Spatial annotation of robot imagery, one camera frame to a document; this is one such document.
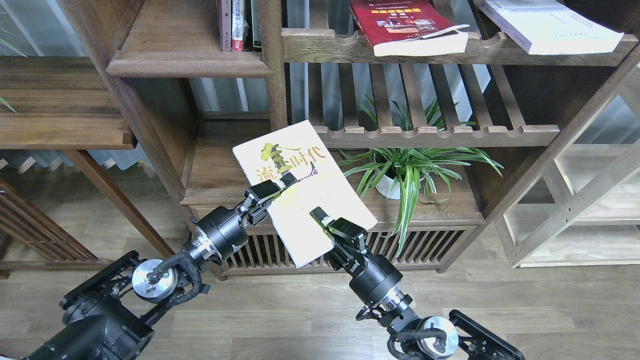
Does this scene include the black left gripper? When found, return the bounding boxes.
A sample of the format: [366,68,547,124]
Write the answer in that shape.
[192,172,298,261]

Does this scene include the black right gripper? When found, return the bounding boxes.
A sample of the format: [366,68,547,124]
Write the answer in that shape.
[310,206,403,308]

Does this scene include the yellow green cover book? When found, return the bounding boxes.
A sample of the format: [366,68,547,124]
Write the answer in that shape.
[232,121,378,268]

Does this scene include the red cover book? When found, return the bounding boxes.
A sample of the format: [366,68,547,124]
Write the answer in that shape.
[350,0,469,57]

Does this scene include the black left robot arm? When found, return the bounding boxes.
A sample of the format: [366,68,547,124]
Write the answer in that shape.
[27,172,297,360]

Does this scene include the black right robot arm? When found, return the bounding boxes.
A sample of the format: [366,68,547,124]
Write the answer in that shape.
[310,207,524,360]

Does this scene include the upright books on shelf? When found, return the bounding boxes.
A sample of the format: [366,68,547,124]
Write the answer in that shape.
[215,0,262,52]

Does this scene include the light wooden shelf unit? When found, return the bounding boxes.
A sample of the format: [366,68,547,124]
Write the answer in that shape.
[494,65,640,268]

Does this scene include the spider plant in white pot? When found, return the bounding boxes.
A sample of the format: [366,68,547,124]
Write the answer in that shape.
[338,146,504,256]

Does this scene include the dark wooden bookshelf cabinet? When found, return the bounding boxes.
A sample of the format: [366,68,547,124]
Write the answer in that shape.
[59,0,639,272]

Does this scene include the dark wooden side table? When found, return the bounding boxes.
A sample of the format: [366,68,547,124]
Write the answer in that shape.
[0,56,174,257]

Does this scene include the slatted wooden rack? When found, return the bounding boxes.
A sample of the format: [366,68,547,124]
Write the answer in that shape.
[0,180,112,280]

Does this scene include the white cover book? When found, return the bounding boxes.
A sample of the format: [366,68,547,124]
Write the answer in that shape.
[477,0,624,55]

